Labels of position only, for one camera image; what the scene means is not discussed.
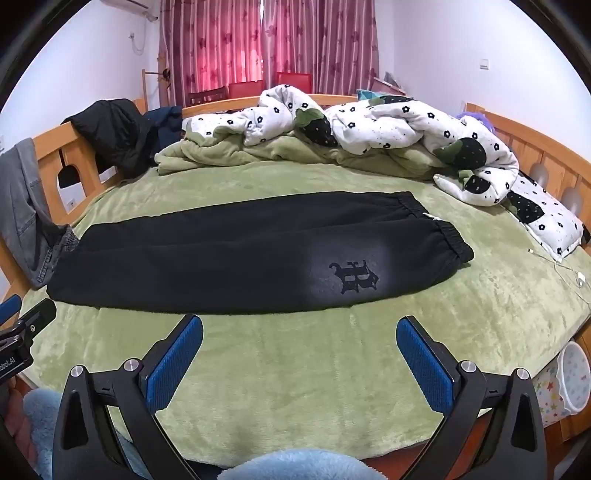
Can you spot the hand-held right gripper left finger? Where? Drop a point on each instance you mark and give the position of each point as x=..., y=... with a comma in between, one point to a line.
x=178, y=360

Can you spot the white floral quilt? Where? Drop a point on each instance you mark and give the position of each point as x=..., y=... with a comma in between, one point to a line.
x=369, y=124

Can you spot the red floral curtain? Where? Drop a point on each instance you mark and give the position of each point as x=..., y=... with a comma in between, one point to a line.
x=323, y=41
x=207, y=46

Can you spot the navy garment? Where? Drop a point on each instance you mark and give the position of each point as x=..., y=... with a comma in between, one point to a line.
x=166, y=124

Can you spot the wooden bed frame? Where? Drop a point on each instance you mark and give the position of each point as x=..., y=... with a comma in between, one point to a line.
x=508, y=134

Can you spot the white floral pillow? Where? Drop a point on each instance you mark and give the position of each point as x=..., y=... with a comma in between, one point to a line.
x=549, y=221

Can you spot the dark wooden chair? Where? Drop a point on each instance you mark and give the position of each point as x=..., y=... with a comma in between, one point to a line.
x=207, y=94

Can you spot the black pants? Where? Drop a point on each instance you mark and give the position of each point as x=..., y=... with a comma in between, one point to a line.
x=207, y=258

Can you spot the teal cloth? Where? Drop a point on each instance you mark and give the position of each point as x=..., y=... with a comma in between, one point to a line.
x=369, y=94

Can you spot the grey jeans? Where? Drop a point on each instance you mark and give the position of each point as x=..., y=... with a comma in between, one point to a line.
x=23, y=203

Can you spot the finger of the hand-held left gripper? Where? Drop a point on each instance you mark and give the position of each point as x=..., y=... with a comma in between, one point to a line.
x=9, y=308
x=39, y=316

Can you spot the red chair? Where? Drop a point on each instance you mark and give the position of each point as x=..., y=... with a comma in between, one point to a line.
x=293, y=81
x=244, y=90

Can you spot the white air conditioner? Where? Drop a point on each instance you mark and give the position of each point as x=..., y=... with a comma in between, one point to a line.
x=134, y=3

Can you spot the crumpled green blanket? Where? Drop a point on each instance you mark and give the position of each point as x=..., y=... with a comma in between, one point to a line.
x=277, y=152

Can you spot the star print laundry basket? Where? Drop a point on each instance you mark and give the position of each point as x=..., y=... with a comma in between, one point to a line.
x=575, y=374

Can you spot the black jacket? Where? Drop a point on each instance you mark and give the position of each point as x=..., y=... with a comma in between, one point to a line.
x=115, y=134

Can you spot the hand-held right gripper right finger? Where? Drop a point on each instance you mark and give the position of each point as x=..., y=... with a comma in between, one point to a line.
x=422, y=367

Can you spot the wooden coat rack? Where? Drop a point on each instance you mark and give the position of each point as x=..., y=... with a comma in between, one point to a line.
x=161, y=87

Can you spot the light blue fluffy garment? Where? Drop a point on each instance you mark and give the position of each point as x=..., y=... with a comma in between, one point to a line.
x=295, y=466

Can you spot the purple plush item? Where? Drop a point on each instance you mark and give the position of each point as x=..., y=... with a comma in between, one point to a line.
x=480, y=121

